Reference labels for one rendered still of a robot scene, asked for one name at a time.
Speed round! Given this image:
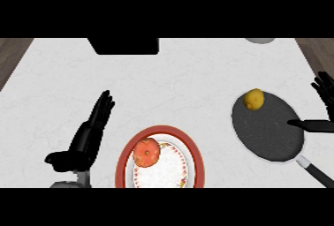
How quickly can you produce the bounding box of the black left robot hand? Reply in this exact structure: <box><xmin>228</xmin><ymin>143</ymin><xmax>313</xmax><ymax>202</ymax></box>
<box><xmin>43</xmin><ymin>89</ymin><xmax>117</xmax><ymax>173</ymax></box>

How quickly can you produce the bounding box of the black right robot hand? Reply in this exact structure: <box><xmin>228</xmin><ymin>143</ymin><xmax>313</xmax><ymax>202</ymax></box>
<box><xmin>285</xmin><ymin>71</ymin><xmax>334</xmax><ymax>133</ymax></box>

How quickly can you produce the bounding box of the dark grey frying pan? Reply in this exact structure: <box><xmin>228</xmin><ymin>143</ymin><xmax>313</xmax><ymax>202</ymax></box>
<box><xmin>229</xmin><ymin>91</ymin><xmax>334</xmax><ymax>189</ymax></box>

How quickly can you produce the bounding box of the red-rimmed white plate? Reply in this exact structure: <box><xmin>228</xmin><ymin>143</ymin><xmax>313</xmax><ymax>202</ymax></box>
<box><xmin>114</xmin><ymin>124</ymin><xmax>205</xmax><ymax>189</ymax></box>

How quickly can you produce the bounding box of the yellow lemon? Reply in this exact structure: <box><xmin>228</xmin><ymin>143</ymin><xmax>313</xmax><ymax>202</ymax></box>
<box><xmin>241</xmin><ymin>87</ymin><xmax>266</xmax><ymax>111</ymax></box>

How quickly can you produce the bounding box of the orange round fruit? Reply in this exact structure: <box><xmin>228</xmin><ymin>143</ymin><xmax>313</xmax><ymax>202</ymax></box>
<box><xmin>132</xmin><ymin>137</ymin><xmax>161</xmax><ymax>169</ymax></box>

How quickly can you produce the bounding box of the grey round object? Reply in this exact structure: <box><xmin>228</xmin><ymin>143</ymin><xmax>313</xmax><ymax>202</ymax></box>
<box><xmin>244</xmin><ymin>38</ymin><xmax>276</xmax><ymax>45</ymax></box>

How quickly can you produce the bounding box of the black box appliance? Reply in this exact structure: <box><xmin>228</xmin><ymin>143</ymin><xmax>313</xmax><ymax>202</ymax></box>
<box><xmin>87</xmin><ymin>38</ymin><xmax>161</xmax><ymax>56</ymax></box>

